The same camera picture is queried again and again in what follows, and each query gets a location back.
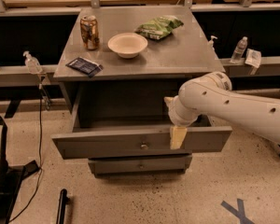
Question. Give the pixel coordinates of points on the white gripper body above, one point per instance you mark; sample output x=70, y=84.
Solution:
x=176, y=115

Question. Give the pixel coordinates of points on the grey top drawer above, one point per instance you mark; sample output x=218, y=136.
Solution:
x=118, y=119

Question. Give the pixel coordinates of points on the grey drawer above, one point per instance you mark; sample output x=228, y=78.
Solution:
x=118, y=119
x=139, y=164

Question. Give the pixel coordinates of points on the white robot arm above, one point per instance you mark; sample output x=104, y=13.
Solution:
x=211, y=95

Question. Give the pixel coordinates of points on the grey bottom drawer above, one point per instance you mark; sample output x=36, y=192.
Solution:
x=139, y=164

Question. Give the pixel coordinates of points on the grey drawer cabinet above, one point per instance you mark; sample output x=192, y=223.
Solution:
x=182, y=55

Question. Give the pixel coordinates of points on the white bowl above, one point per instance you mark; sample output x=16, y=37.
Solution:
x=127, y=45

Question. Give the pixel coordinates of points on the small white pump bottle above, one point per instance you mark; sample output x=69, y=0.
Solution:
x=211, y=42

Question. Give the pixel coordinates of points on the green chip bag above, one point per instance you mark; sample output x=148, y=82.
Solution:
x=160, y=27

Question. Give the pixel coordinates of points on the dark blue snack packet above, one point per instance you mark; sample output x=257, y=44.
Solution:
x=85, y=66

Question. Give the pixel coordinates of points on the clear water bottle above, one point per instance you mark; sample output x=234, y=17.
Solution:
x=239, y=50

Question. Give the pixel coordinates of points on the white paper packet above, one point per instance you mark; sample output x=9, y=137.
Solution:
x=253, y=58

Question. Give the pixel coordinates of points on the brown soda can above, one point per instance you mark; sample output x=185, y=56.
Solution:
x=89, y=32

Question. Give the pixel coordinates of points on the black bar on floor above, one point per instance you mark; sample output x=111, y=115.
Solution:
x=63, y=200

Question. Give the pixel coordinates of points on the left sanitizer pump bottle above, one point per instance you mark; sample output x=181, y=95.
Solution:
x=32, y=63

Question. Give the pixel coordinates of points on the black stand base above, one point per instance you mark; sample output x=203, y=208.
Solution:
x=10, y=177

